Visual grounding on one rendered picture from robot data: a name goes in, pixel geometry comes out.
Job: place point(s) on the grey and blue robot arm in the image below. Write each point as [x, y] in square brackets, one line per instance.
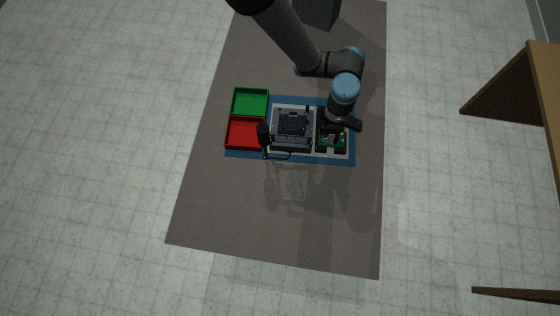
[279, 20]

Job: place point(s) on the green bin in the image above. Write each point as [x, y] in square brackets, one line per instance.
[246, 101]

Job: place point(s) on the green circuit board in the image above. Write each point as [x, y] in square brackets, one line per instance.
[339, 144]

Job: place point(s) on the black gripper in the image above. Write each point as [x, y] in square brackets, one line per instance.
[328, 127]

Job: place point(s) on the red open-top bin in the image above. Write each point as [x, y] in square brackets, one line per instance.
[241, 133]

